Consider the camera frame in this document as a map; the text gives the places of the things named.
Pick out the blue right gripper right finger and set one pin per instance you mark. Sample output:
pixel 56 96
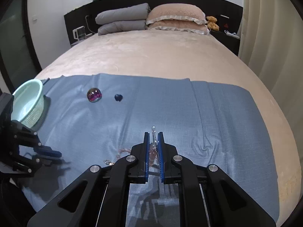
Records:
pixel 160 156

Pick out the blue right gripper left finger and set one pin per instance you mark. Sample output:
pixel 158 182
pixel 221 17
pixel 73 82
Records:
pixel 146 162

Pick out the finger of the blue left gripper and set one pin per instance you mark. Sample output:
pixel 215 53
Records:
pixel 47 151

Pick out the gold silver earring pair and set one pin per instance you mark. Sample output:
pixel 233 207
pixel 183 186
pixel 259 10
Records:
pixel 109 163

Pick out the mint green mesh basket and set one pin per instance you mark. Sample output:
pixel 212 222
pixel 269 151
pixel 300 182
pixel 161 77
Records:
pixel 28 103

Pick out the dark blue small bead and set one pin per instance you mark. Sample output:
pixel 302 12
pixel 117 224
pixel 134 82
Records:
pixel 118 97

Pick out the iridescent purple glass ornament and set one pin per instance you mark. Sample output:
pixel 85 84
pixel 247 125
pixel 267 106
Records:
pixel 94 95

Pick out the beige bed cover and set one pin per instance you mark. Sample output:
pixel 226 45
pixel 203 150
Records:
pixel 184 55

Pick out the dark glass door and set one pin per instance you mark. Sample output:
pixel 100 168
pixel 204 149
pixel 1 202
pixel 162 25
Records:
pixel 19 62

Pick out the beige ruffled pillow lower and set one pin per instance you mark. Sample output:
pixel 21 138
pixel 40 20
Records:
pixel 175 25

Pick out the beige ruffled pillow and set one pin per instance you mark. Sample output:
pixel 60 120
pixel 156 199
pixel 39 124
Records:
pixel 175 25
pixel 176 11

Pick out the grey folded pillow lower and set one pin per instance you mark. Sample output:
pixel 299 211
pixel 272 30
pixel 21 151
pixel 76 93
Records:
pixel 122 26

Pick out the grey folded pillow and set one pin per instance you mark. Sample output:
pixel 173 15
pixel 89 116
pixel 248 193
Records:
pixel 122 26
pixel 133 13

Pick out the brown teddy bear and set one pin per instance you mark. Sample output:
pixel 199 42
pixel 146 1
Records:
pixel 212 23

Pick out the white bedside appliance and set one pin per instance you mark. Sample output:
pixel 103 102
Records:
pixel 79 33

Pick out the grey folded pillow upper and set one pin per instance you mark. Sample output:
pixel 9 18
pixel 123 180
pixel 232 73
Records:
pixel 133 13

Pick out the beige ruffled pillow upper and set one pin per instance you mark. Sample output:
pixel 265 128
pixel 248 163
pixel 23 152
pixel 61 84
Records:
pixel 176 11

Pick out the black headboard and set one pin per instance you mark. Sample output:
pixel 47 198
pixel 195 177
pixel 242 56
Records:
pixel 228 16

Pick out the cream curtain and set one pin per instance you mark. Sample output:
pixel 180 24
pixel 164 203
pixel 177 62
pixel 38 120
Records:
pixel 271 46

